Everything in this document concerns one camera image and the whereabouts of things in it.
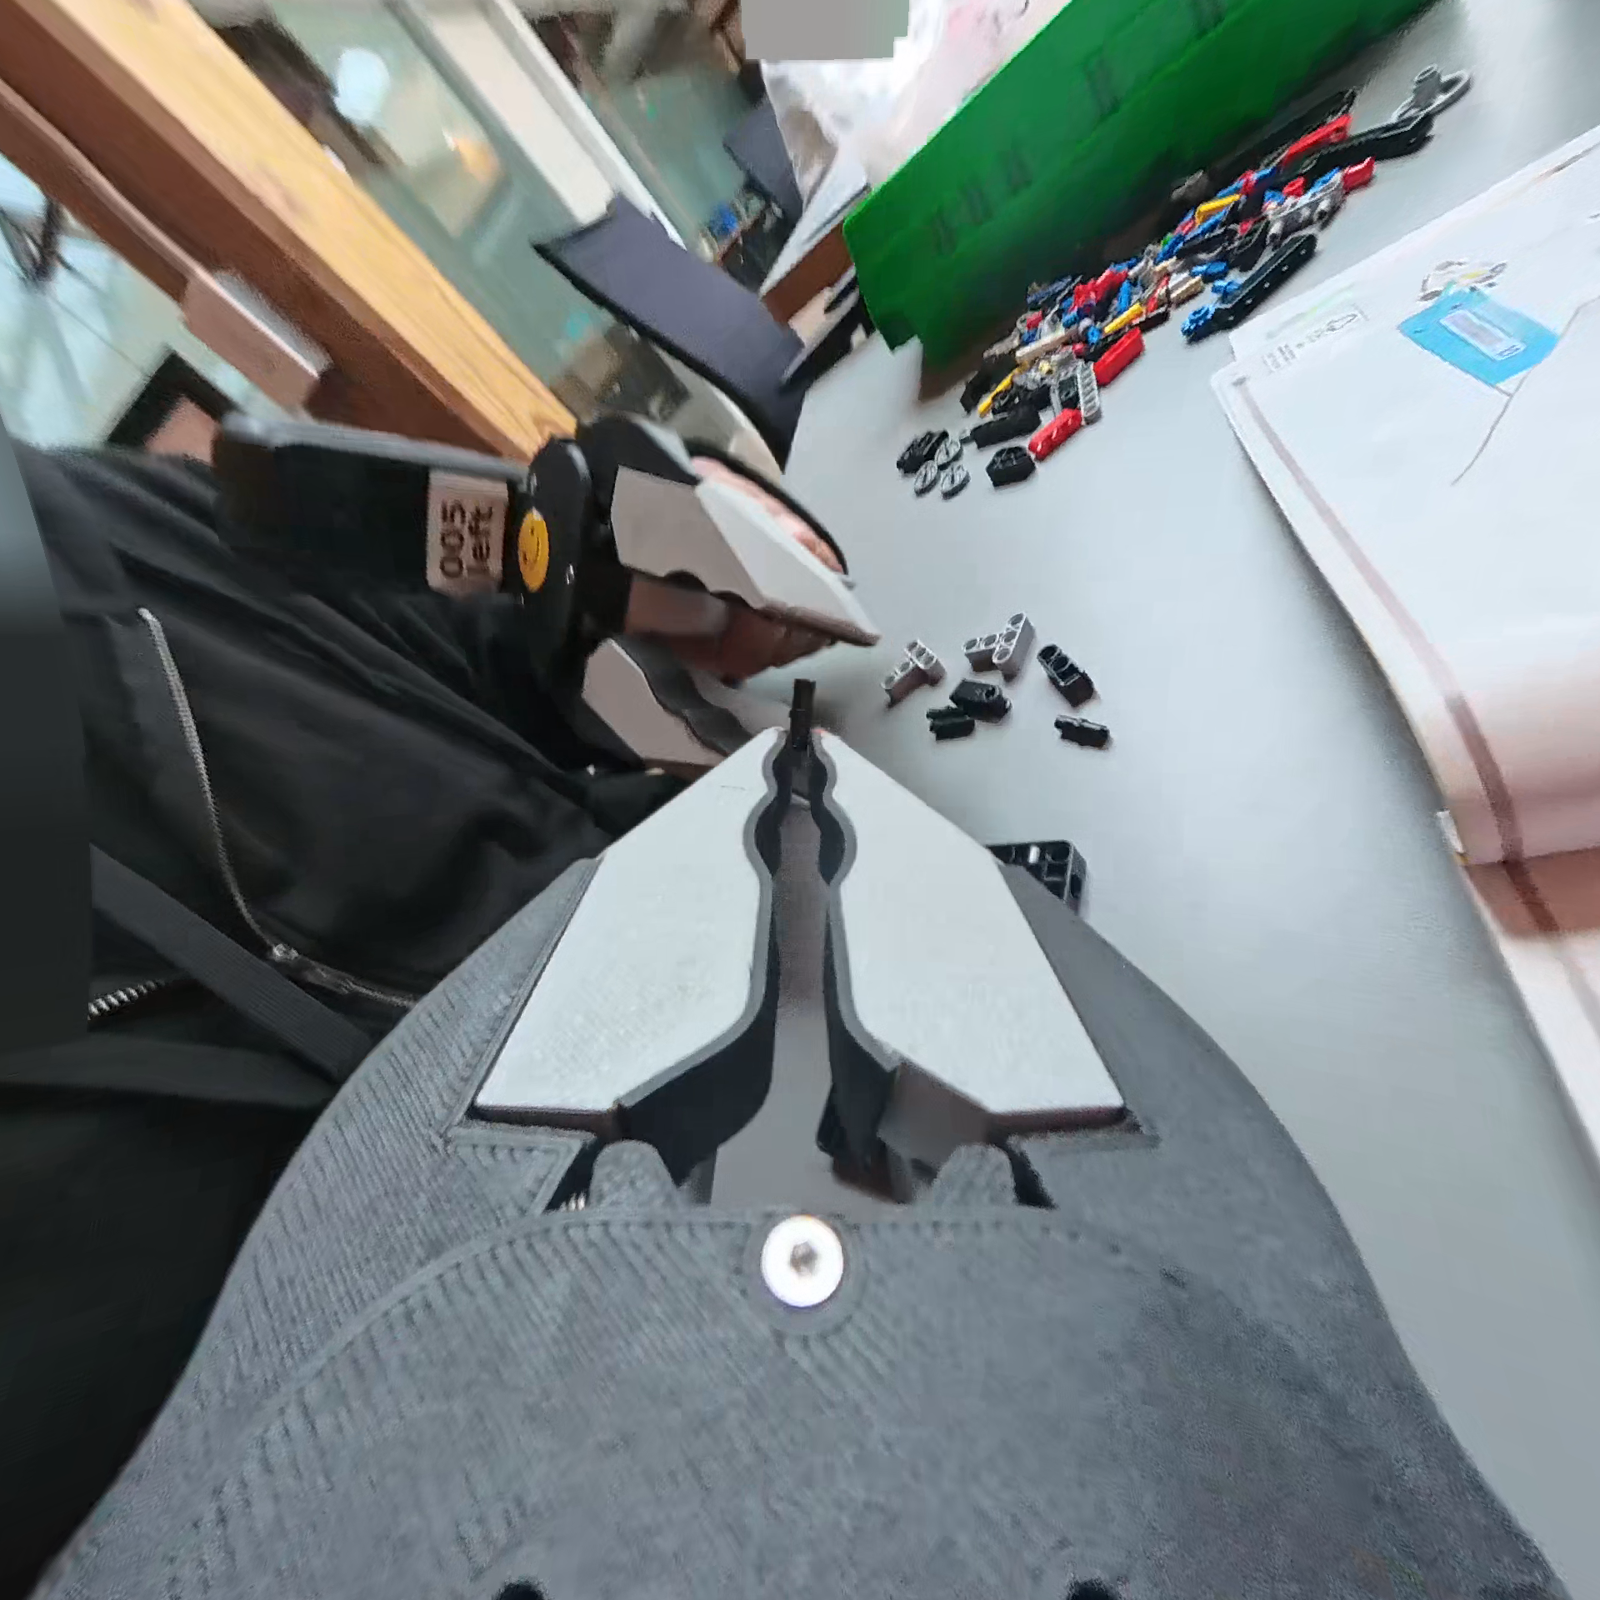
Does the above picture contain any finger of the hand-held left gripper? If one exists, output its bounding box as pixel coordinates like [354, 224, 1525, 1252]
[611, 472, 882, 649]
[581, 638, 756, 767]

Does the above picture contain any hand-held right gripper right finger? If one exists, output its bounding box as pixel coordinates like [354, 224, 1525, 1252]
[811, 727, 1131, 1202]

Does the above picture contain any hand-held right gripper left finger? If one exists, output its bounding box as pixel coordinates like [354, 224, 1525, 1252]
[468, 727, 786, 1189]

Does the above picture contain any black lego frame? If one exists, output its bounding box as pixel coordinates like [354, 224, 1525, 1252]
[985, 838, 1089, 922]

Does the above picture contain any grey lego piece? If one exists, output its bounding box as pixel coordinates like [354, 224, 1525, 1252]
[961, 610, 1042, 682]
[877, 635, 949, 711]

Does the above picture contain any pile of lego pieces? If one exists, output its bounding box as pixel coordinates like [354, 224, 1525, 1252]
[890, 65, 1481, 506]

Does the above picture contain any person's left hand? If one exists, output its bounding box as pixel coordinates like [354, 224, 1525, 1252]
[618, 493, 858, 685]

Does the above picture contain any black chair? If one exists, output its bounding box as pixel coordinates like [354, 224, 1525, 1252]
[535, 190, 867, 465]

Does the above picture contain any green plastic bin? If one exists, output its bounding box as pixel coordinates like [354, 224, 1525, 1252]
[842, 0, 1442, 356]

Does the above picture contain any open instruction booklet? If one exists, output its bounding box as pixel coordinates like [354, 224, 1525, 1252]
[1210, 122, 1600, 1083]

